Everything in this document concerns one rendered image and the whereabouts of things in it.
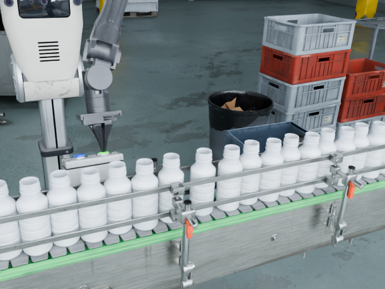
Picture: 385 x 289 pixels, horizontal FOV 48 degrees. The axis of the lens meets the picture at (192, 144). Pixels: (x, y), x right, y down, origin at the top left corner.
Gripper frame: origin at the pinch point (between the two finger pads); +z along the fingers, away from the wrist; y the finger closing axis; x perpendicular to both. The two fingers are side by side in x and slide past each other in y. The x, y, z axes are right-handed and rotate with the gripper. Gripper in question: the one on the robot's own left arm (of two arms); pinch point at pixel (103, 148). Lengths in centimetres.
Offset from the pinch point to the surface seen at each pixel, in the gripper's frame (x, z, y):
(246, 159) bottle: -17.4, 5.9, 30.8
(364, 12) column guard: 657, -154, 763
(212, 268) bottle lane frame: -12.6, 32.6, 20.9
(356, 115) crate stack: 187, 23, 266
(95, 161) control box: -4.0, 2.5, -3.1
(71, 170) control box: -4.0, 3.6, -8.9
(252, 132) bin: 40, 6, 68
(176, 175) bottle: -18.5, 6.3, 11.8
